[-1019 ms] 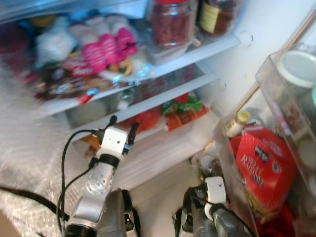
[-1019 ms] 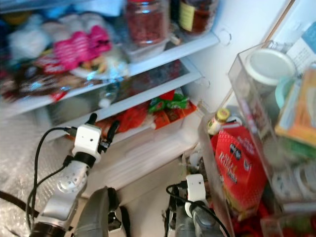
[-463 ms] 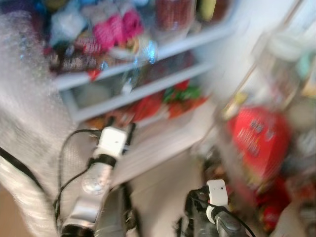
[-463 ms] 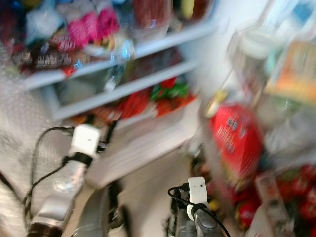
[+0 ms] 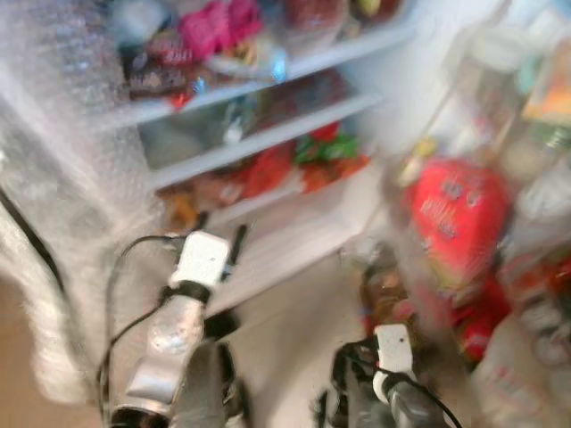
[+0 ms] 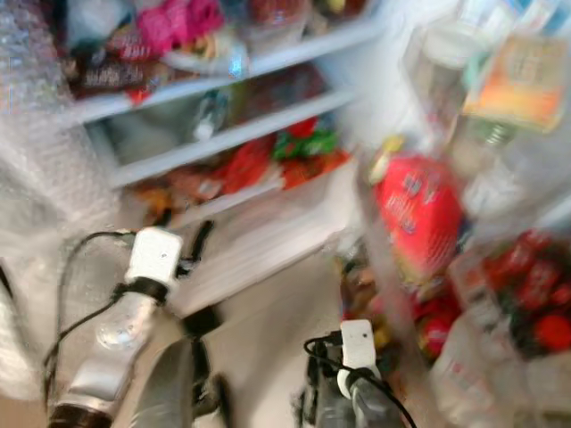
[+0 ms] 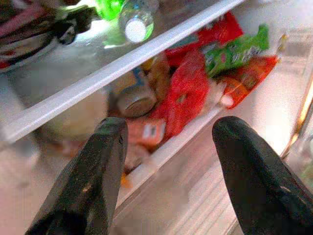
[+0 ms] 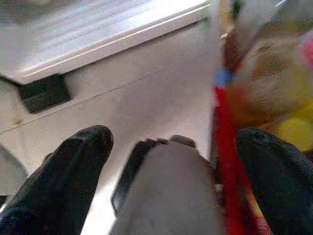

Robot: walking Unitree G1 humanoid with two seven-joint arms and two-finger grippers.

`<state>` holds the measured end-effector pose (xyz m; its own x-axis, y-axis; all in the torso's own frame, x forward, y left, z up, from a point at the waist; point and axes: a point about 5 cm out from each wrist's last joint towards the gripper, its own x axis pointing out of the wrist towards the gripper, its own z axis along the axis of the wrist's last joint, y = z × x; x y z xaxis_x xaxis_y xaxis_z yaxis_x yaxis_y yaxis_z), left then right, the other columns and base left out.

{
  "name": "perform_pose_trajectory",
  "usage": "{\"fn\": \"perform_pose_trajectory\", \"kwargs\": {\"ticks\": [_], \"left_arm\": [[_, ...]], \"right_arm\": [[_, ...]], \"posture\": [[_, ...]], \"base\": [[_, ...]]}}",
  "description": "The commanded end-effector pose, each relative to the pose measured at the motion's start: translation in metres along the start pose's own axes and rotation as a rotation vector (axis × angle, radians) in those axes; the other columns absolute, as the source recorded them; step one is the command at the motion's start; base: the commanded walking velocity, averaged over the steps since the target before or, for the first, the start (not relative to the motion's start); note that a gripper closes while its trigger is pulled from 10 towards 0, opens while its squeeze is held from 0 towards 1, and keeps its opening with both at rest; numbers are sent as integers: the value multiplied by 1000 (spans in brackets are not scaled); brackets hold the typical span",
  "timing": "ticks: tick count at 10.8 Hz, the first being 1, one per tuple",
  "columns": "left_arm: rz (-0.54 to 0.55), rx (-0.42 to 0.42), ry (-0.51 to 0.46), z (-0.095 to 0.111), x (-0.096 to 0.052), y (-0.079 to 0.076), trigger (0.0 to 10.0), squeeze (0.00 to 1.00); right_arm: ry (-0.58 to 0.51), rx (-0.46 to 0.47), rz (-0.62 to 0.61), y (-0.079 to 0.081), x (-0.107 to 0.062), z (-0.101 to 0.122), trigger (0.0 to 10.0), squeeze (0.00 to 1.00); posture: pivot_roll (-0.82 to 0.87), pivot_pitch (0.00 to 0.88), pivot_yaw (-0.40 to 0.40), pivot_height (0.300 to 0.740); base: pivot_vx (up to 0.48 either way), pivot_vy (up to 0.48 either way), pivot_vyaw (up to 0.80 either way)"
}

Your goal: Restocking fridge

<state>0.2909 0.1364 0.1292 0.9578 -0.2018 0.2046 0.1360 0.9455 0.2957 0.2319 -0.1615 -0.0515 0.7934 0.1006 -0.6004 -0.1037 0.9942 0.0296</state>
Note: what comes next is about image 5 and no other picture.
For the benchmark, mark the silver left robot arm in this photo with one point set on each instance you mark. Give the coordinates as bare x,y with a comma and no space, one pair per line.
174,343

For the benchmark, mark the fridge door with shelves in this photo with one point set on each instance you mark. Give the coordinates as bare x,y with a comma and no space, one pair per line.
535,178

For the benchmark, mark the orange packet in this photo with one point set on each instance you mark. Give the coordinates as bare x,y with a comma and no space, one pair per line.
277,169

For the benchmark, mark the green and red packet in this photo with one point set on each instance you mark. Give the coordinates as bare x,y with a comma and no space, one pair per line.
328,147

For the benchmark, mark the dark brown snack packet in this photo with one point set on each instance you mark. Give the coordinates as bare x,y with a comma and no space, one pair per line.
156,71

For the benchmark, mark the bubble wrap sheet black tape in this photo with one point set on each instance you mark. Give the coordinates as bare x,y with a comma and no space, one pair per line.
62,134

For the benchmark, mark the pink bag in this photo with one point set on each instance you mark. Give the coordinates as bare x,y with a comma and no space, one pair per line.
219,27

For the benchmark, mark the red snack bag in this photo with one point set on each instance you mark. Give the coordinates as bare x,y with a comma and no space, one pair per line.
459,214

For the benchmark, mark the red sachet bundle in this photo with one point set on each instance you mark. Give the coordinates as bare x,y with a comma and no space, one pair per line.
477,321

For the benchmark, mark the orange label carton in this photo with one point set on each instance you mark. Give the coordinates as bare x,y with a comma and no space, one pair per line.
546,89

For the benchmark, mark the small dark red-lid jar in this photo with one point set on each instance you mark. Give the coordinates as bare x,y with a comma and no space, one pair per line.
375,7

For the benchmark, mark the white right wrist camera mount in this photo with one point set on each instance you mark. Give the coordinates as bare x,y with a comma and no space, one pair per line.
393,346

